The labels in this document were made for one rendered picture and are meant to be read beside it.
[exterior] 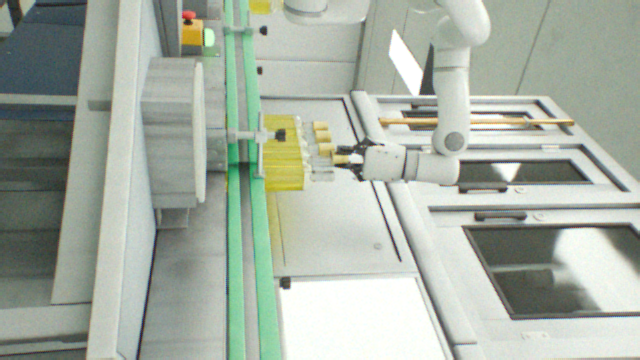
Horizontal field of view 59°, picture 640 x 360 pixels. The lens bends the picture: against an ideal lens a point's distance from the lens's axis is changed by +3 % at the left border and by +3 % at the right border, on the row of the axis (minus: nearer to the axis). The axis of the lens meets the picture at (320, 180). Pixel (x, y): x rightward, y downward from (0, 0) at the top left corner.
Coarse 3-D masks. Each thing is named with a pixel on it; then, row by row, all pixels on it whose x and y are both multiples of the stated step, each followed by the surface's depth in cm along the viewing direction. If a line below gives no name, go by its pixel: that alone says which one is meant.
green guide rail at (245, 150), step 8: (232, 144) 130; (240, 144) 130; (248, 144) 130; (256, 144) 131; (232, 152) 127; (240, 152) 128; (248, 152) 128; (256, 152) 128; (232, 160) 124; (240, 160) 125; (248, 160) 125; (256, 160) 125
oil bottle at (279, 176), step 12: (264, 168) 129; (276, 168) 130; (288, 168) 130; (300, 168) 131; (312, 168) 132; (264, 180) 129; (276, 180) 129; (288, 180) 130; (300, 180) 130; (312, 180) 131
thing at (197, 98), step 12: (192, 96) 92; (192, 108) 91; (204, 108) 108; (204, 120) 109; (204, 132) 111; (204, 144) 112; (204, 156) 113; (204, 168) 110; (204, 180) 107; (204, 192) 104
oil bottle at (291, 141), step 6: (288, 138) 141; (294, 138) 141; (300, 138) 141; (264, 144) 137; (270, 144) 138; (276, 144) 138; (282, 144) 138; (288, 144) 138; (294, 144) 139; (300, 144) 139; (306, 144) 140
